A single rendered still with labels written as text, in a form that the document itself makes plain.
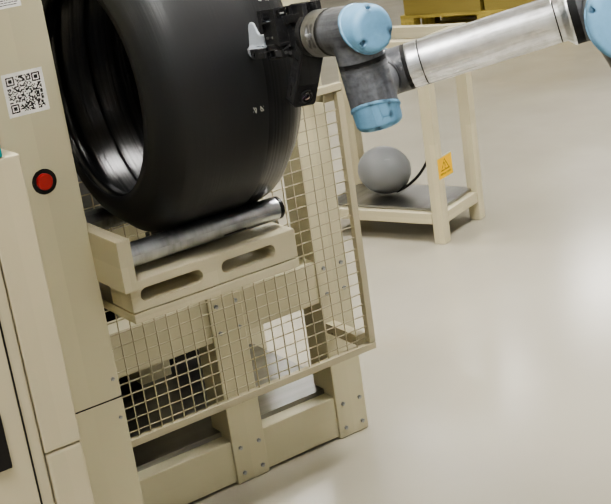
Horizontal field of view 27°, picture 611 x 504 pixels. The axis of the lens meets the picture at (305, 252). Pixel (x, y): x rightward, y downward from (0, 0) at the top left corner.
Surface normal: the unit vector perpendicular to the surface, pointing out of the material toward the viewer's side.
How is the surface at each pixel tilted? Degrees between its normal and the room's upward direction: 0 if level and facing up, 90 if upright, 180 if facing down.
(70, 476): 90
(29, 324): 90
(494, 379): 0
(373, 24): 84
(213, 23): 68
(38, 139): 90
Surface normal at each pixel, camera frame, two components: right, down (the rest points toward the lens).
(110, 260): -0.82, 0.29
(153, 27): -0.23, -0.01
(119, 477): 0.56, 0.18
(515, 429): -0.14, -0.94
